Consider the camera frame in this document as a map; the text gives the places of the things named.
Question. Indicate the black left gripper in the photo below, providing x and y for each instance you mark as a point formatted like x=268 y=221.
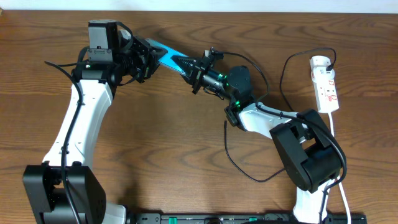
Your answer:
x=146 y=58

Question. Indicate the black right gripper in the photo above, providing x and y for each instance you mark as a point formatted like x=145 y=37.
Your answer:
x=188 y=65

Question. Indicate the blue Galaxy smartphone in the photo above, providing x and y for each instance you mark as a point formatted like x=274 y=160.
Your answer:
x=166 y=60

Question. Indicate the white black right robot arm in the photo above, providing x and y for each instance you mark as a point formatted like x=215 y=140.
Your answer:
x=311 y=156

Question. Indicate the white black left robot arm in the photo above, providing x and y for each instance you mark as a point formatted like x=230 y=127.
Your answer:
x=63 y=188

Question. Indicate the white USB charger adapter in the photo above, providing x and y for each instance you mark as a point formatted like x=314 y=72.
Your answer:
x=321 y=74

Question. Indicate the white power strip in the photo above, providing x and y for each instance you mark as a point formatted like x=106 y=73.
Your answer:
x=325 y=92

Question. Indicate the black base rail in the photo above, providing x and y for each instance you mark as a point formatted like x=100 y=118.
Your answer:
x=156 y=218

